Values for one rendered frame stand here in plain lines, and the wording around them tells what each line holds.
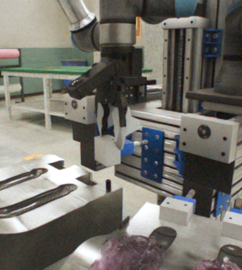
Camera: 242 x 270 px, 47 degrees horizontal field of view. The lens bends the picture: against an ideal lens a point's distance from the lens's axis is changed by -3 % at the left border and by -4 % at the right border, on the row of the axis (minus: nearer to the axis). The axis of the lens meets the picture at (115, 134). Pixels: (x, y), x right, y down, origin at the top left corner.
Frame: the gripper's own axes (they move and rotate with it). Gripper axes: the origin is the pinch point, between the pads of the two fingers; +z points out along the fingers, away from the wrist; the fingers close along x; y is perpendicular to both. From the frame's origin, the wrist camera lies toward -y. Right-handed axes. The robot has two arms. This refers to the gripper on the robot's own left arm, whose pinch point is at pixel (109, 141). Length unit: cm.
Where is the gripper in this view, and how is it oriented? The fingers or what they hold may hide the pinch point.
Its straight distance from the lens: 63.0
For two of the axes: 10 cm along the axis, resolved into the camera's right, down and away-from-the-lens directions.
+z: 0.0, 9.6, 2.7
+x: -5.7, -2.3, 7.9
